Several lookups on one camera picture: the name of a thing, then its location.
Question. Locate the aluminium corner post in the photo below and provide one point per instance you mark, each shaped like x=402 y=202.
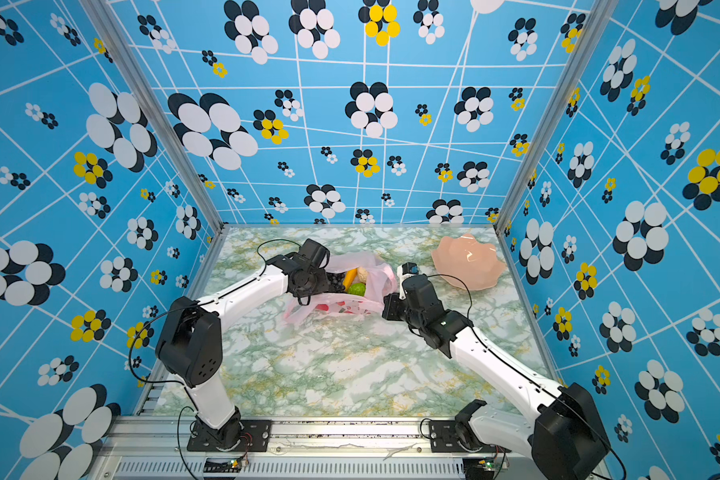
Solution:
x=104 y=23
x=596 y=22

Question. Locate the left aluminium corner post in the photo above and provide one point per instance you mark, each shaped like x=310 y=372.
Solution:
x=104 y=23

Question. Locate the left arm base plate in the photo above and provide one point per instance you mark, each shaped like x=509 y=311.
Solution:
x=246 y=435

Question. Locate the green fake lime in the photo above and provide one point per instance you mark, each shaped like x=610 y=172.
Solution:
x=358 y=289

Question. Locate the pink plastic bag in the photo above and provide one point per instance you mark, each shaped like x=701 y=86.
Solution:
x=381 y=282

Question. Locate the yellow fake banana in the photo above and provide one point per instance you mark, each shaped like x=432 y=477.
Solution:
x=349 y=278

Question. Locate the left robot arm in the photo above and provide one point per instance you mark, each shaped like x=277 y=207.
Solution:
x=190 y=343

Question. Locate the pink scalloped plastic plate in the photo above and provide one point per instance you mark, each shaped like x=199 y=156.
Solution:
x=466 y=263

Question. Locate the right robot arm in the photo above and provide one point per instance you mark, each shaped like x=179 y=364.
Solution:
x=560 y=428

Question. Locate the right aluminium corner post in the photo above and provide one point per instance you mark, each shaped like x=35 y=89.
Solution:
x=596 y=22

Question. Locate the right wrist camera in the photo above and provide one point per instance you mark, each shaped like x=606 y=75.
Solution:
x=403 y=272

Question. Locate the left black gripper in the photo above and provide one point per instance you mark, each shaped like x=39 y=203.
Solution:
x=323 y=286

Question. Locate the green circuit board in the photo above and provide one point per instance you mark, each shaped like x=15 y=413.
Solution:
x=225 y=465
x=474 y=468

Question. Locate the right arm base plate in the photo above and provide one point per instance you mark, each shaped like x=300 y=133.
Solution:
x=449 y=436

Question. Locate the right green circuit board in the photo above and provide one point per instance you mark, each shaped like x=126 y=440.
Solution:
x=474 y=468

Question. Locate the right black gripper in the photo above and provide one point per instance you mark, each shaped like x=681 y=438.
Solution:
x=392 y=301

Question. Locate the left green circuit board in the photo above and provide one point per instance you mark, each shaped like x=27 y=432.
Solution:
x=225 y=465

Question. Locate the aluminium front rail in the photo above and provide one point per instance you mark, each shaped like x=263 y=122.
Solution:
x=299 y=448

